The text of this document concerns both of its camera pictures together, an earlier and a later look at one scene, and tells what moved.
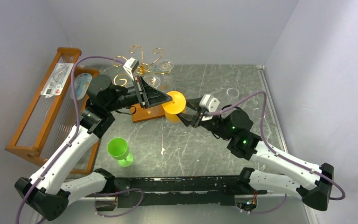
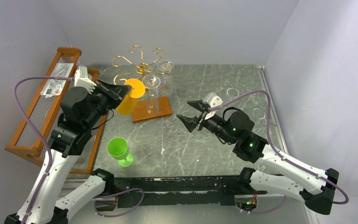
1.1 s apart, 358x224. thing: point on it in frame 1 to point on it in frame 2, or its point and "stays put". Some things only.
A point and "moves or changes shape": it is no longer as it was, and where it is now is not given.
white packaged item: [56, 82] stays put
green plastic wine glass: [118, 148] stays put
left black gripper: [151, 96] to [116, 92]
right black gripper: [199, 116] stays put
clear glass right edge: [258, 113] stays put
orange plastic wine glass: [171, 108] moves or changes shape
